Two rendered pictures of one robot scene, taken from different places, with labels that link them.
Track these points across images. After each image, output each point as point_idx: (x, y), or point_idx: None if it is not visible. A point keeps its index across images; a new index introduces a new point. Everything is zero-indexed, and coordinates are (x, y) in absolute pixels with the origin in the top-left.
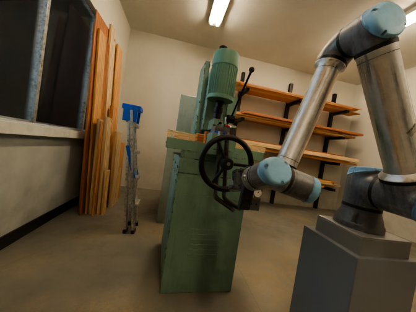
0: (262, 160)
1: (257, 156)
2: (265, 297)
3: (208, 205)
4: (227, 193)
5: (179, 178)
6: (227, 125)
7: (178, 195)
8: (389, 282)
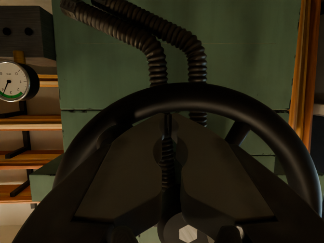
0: (30, 180)
1: (50, 186)
2: None
3: (182, 11)
4: (124, 61)
5: (285, 92)
6: None
7: (285, 38)
8: None
